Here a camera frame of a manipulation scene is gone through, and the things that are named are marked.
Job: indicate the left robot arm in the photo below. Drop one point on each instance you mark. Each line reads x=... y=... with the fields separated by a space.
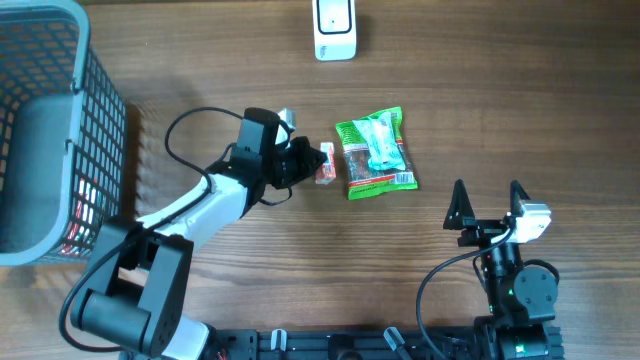
x=133 y=289

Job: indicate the small red candy pack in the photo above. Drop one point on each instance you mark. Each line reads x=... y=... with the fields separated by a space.
x=327 y=172

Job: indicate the white barcode scanner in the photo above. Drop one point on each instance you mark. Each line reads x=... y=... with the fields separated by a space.
x=335 y=30

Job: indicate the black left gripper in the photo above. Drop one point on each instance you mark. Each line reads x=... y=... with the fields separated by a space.
x=305 y=152

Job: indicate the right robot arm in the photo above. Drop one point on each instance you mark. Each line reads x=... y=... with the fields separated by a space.
x=521 y=293

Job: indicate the green snack bag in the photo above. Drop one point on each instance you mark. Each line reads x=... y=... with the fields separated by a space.
x=363 y=181

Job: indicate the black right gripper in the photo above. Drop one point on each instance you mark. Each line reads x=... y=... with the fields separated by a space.
x=461 y=202

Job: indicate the grey plastic shopping basket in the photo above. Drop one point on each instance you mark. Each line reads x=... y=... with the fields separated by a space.
x=63 y=135

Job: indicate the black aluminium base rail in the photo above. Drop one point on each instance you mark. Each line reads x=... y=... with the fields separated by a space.
x=455 y=342

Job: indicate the teal white tissue pack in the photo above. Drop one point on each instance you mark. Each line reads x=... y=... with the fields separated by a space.
x=378 y=133

